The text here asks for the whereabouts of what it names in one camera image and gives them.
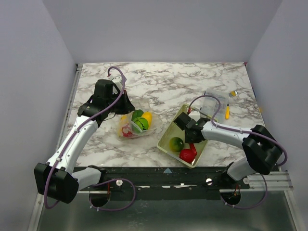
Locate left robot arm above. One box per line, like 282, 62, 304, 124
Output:
34, 77, 135, 204

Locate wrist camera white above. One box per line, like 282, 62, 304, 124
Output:
109, 76, 123, 90
187, 108, 200, 122

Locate red bell pepper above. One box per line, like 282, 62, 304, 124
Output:
118, 124, 135, 138

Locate red chili pepper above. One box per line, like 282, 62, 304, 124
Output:
189, 143, 197, 156

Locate yellow handled cutter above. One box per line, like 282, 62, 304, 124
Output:
225, 104, 230, 120

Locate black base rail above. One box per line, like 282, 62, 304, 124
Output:
85, 167, 249, 201

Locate pale green plastic basket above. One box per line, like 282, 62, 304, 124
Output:
157, 103, 207, 168

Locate clear zip top bag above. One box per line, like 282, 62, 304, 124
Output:
117, 99, 162, 138

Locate small yellow silver clip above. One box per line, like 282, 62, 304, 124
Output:
229, 90, 238, 97

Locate yellow green mango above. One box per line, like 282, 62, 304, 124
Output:
169, 137, 184, 152

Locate green bell pepper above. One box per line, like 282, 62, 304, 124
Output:
131, 109, 144, 121

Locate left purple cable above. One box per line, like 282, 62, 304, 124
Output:
44, 66, 137, 212

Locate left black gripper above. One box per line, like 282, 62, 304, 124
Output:
106, 90, 136, 115

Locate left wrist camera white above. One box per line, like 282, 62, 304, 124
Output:
109, 76, 123, 90

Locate yellow lemon toy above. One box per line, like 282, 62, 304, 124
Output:
142, 111, 153, 128

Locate red apple toy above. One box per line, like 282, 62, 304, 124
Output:
179, 149, 195, 163

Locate green watermelon toy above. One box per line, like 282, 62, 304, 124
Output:
132, 117, 149, 133

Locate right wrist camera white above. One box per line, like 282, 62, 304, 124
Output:
187, 108, 200, 122

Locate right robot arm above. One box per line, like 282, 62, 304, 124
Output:
174, 113, 282, 189

